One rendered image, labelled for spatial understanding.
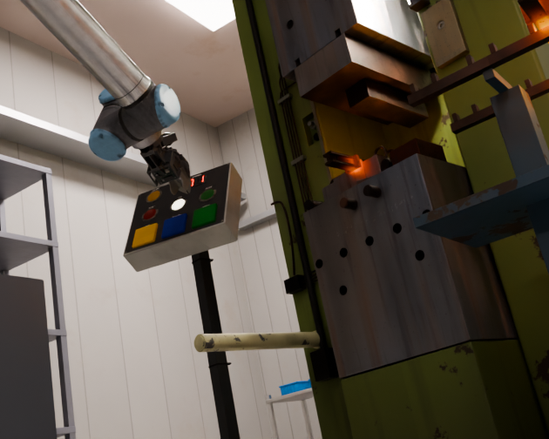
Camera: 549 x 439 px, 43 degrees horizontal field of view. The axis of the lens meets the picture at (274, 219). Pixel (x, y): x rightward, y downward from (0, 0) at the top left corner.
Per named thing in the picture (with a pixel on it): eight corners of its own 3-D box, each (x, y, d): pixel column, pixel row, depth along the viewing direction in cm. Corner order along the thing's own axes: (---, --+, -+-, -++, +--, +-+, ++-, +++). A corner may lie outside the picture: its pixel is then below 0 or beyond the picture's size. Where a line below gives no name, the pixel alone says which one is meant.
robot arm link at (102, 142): (111, 124, 156) (125, 92, 164) (76, 144, 161) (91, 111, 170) (139, 152, 161) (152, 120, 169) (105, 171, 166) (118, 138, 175)
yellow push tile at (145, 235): (153, 239, 202) (157, 222, 208) (131, 247, 204) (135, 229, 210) (156, 243, 203) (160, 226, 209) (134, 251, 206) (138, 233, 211)
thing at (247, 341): (206, 351, 170) (203, 329, 172) (193, 355, 174) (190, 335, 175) (325, 346, 201) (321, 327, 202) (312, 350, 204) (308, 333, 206)
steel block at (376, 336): (470, 340, 147) (416, 152, 162) (338, 379, 172) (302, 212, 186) (578, 335, 186) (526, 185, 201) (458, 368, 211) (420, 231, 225)
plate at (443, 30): (465, 50, 176) (448, -5, 182) (437, 67, 182) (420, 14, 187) (470, 51, 177) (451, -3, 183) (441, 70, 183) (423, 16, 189)
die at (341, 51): (351, 61, 187) (343, 32, 190) (300, 97, 200) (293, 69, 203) (437, 96, 216) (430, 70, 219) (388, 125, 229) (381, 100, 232)
